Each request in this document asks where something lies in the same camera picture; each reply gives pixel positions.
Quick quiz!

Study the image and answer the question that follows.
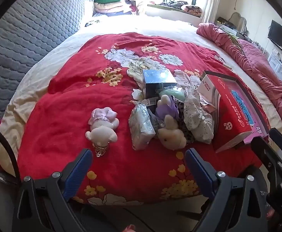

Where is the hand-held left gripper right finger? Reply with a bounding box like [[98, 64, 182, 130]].
[[184, 148, 269, 232]]

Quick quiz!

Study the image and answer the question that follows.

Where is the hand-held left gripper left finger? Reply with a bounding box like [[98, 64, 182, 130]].
[[11, 148, 94, 232]]

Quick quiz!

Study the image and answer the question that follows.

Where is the grey cardboard box tray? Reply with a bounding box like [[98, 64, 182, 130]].
[[200, 71, 271, 145]]

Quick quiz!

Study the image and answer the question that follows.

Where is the white plush bear pink dress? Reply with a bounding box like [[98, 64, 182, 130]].
[[85, 107, 119, 157]]

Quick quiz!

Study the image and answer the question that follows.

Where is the white plush rabbit purple dress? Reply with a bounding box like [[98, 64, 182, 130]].
[[155, 94, 187, 150]]

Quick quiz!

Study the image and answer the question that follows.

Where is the white lace cloth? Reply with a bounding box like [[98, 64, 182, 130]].
[[175, 70, 214, 144]]

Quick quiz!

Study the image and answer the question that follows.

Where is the clear tissue pack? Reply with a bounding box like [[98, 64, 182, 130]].
[[128, 101, 156, 150]]

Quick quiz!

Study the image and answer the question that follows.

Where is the green sponge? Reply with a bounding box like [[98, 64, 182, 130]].
[[159, 88, 186, 102]]

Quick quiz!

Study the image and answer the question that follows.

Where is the leopard print cloth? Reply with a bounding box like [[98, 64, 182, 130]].
[[172, 100, 196, 143]]

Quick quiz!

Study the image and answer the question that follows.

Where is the pink book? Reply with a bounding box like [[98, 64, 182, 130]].
[[230, 83, 263, 143]]

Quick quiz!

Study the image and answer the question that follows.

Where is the pink quilt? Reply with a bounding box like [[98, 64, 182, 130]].
[[196, 22, 282, 126]]

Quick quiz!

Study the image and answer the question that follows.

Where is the white drawer cabinet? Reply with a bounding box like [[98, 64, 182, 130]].
[[268, 49, 282, 83]]

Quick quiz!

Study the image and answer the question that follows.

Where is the red floral blanket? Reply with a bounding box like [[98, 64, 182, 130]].
[[0, 32, 272, 206]]

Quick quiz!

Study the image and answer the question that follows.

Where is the black television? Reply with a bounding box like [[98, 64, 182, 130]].
[[267, 20, 282, 62]]

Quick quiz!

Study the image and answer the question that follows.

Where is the dark glossy box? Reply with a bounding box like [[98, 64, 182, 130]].
[[142, 69, 177, 99]]

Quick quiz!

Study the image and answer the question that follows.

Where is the green blanket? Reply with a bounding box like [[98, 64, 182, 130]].
[[222, 28, 240, 51]]

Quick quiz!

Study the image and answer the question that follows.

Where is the vanity mirror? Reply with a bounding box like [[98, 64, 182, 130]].
[[229, 12, 248, 33]]

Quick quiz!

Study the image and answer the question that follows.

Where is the dressing table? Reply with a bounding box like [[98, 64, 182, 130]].
[[215, 17, 250, 38]]

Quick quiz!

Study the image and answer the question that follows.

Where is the grey quilted headboard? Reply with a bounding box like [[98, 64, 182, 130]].
[[0, 0, 95, 167]]

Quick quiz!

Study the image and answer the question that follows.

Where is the black white patterned pillow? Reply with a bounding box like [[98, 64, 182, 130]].
[[84, 13, 109, 28]]

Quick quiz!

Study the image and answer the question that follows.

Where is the patterned cushion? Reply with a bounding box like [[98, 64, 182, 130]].
[[181, 4, 203, 15]]

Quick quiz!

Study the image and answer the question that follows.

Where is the stack of folded blankets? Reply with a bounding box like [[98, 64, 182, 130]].
[[93, 0, 139, 17]]

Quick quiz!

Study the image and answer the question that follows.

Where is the dark clothes pile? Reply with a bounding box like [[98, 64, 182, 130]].
[[160, 1, 185, 10]]

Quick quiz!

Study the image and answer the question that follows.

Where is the black cable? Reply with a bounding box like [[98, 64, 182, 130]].
[[0, 121, 21, 182]]

